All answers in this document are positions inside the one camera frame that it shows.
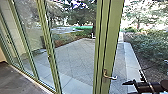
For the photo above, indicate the green framed glass door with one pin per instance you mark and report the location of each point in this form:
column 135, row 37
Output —
column 111, row 40

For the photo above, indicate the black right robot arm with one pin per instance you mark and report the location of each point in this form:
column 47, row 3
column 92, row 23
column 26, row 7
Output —
column 163, row 86

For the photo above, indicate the green shrub bed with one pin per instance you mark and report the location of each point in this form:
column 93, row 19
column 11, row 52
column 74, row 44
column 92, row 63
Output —
column 150, row 46

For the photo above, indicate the green framed glass wall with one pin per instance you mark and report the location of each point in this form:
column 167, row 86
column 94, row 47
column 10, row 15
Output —
column 46, row 43

